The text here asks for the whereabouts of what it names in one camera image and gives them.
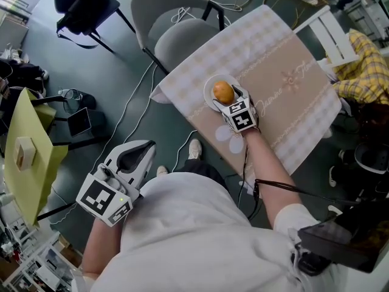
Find grey upholstered chair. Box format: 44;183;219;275
130;0;226;76

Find black device pack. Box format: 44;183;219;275
291;220;386;276

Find person's white shirt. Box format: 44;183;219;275
71;172;320;292

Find person's right white shoe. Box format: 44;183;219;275
188;138;203;161

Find person's left hand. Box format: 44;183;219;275
97;166;126;194

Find person's black trousers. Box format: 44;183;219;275
174;159;228;192

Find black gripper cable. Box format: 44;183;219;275
253;178;361;207

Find person's right forearm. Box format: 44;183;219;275
243;128;305;234

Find white plate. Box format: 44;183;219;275
203;74;239;111

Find table with green cloth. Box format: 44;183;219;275
4;87;69;228

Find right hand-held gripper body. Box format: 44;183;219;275
221;97;260;133

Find clear glass jar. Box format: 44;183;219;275
61;88;83;116

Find white shelf unit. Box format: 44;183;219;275
0;232;74;292

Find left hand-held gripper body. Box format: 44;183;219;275
75;160;144;228

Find black floor cable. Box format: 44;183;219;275
236;143;265;221

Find white floor cable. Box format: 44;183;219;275
175;129;199;172
48;61;156;225

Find white wooden chair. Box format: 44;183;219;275
292;5;360;70

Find black bag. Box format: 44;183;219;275
55;0;101;50

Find round black-seated white stool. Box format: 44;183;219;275
353;141;389;175

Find small wooden box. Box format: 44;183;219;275
13;136;38;172

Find orange-brown potato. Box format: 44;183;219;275
212;80;236;105

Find person's left forearm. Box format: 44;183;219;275
81;218;126;277

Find table with beige tablecloth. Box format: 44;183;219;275
150;4;343;176

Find tablet computer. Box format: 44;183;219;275
66;107;92;137

